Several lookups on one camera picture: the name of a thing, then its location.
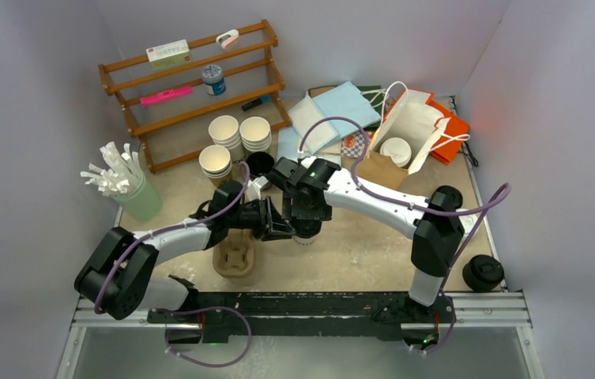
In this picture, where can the pink highlighter marker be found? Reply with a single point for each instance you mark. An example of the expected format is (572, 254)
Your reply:
(164, 96)

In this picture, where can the white coffee cup lid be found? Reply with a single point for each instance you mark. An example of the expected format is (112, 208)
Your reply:
(468, 222)

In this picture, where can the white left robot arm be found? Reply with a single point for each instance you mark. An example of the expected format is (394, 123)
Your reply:
(118, 277)

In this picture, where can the white green box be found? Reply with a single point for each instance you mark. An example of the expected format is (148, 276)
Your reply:
(169, 55)

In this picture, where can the white paper cup stack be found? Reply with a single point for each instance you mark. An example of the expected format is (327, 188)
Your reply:
(224, 131)

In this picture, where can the orange paper bag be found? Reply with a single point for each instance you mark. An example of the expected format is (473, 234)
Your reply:
(434, 124)

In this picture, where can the black blue marker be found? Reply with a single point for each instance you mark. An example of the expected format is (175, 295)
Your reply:
(255, 102)

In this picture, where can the checkered blue white bag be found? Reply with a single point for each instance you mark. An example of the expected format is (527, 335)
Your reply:
(352, 146)

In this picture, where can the blue white jar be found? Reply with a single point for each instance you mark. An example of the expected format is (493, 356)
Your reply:
(213, 79)

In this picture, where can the green cup with straws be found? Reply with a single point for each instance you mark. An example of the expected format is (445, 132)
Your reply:
(125, 182)

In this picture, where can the black paper cup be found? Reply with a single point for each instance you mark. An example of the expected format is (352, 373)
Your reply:
(259, 163)

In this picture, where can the light blue paper bag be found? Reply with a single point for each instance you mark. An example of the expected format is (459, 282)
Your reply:
(346, 108)

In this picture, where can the white printed coffee cup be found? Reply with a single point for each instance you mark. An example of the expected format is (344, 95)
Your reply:
(304, 241)

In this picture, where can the brown pulp cup carrier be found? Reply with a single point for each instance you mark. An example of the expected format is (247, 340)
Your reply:
(235, 256)

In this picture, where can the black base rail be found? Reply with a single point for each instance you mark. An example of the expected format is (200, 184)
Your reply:
(384, 315)

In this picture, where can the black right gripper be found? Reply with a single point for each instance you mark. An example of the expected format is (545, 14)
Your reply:
(291, 211)

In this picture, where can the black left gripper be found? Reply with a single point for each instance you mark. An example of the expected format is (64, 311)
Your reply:
(270, 225)

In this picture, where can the kraft brown paper bag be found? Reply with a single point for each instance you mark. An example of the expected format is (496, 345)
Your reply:
(380, 169)

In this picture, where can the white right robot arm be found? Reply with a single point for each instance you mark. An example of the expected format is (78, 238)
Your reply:
(431, 223)

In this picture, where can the pink white small device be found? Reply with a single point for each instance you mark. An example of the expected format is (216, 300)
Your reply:
(228, 40)

